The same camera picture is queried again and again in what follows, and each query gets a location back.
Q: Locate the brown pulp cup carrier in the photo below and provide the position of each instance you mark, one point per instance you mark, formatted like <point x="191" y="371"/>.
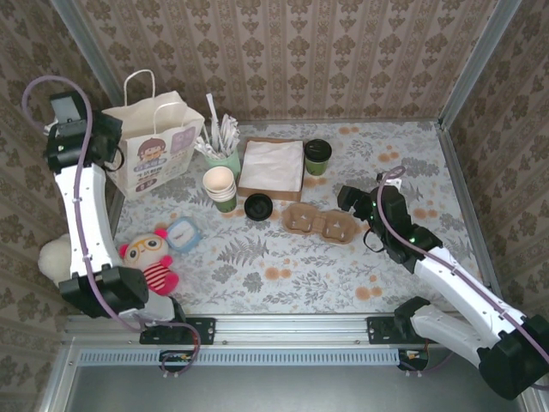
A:
<point x="321" y="225"/>

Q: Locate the green coffee cup black lid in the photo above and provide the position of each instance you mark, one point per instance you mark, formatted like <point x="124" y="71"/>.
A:
<point x="318" y="156"/>

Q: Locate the white printed paper bag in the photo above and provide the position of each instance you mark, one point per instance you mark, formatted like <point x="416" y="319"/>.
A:
<point x="150" y="171"/>

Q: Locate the long white paper-wrapped straw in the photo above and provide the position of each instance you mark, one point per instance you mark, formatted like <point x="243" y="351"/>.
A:
<point x="212" y="122"/>

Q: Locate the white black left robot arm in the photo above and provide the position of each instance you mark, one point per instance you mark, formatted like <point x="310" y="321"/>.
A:
<point x="86" y="214"/>

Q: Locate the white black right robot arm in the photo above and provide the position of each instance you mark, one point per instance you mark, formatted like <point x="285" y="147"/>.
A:
<point x="463" y="292"/>

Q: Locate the brown cardboard napkin tray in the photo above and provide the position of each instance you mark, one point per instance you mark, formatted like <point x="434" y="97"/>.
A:
<point x="274" y="196"/>

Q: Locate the white paper napkin stack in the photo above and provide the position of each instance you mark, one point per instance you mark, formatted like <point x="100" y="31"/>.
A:
<point x="272" y="165"/>

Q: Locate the black plastic cup lid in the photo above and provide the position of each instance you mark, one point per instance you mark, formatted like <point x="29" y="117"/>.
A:
<point x="258" y="207"/>

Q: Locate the white teddy bear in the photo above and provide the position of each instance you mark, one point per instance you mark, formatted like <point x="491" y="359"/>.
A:
<point x="51" y="262"/>

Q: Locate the mint green straw holder cup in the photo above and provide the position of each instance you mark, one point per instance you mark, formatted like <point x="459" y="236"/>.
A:
<point x="227" y="165"/>

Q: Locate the plush doll with glasses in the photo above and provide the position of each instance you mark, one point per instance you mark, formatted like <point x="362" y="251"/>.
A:
<point x="148" y="257"/>

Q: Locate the stack of green paper cups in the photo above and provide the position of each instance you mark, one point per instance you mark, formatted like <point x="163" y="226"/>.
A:
<point x="218" y="184"/>

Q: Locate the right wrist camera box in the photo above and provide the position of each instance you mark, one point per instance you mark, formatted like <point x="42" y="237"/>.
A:
<point x="395" y="182"/>

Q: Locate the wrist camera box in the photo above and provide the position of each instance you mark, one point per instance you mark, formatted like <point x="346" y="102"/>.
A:
<point x="395" y="182"/>
<point x="66" y="107"/>

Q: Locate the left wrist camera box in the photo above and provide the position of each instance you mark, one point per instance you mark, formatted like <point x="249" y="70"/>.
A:
<point x="66" y="107"/>

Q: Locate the aluminium table edge rail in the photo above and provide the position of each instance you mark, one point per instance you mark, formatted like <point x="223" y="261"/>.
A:
<point x="465" y="193"/>
<point x="116" y="210"/>
<point x="343" y="123"/>

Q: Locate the aluminium frame post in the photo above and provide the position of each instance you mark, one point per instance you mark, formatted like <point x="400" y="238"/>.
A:
<point x="477" y="64"/>
<point x="100" y="64"/>

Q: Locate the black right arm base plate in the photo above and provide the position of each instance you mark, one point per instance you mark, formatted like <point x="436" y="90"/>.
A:
<point x="381" y="332"/>

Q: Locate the aluminium mounting rail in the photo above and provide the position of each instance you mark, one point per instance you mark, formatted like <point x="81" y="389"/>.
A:
<point x="291" y="328"/>

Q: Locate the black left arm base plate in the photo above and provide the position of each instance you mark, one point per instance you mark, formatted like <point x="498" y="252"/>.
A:
<point x="201" y="330"/>

